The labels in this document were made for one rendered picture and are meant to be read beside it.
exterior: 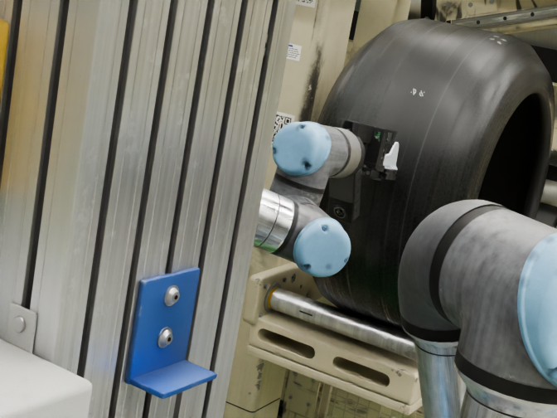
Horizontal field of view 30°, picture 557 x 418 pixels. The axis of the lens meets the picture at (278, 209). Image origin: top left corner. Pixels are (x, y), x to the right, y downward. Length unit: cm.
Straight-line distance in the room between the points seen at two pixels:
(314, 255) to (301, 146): 18
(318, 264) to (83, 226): 61
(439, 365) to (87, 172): 44
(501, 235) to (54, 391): 39
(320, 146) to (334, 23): 70
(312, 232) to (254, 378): 94
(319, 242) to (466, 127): 52
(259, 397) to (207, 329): 131
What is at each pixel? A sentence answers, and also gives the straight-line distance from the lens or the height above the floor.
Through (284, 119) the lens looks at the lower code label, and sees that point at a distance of 209.
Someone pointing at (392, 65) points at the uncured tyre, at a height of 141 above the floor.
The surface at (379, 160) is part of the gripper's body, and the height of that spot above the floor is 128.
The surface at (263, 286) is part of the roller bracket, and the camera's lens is 204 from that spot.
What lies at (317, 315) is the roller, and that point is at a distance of 202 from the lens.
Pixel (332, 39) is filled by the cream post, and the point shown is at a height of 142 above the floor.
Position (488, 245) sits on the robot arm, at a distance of 89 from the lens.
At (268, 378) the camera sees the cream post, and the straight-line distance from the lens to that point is 226.
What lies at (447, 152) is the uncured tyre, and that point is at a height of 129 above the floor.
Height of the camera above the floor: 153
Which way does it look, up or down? 13 degrees down
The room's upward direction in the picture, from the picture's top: 10 degrees clockwise
